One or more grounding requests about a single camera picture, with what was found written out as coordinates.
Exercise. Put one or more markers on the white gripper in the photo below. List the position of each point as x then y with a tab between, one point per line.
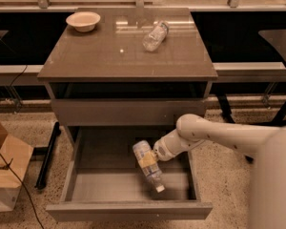
163	151

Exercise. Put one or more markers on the blue labelled plastic bottle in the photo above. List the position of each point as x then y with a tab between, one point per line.
151	173

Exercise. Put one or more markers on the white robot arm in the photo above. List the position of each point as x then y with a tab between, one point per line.
265	145

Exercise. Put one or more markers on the open grey bottom drawer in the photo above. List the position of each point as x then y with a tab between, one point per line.
104	181

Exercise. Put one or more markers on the grey drawer cabinet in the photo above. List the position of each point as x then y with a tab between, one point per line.
111	63

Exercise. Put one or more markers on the closed grey upper drawer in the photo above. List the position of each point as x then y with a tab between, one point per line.
73	112

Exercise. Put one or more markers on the clear plastic bottle on counter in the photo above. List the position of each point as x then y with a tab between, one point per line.
155	37

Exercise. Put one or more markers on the black left table leg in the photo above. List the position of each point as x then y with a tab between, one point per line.
46	152

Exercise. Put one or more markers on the cardboard box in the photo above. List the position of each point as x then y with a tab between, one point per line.
15	155

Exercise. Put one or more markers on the cream ceramic bowl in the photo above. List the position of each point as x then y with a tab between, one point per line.
83	21

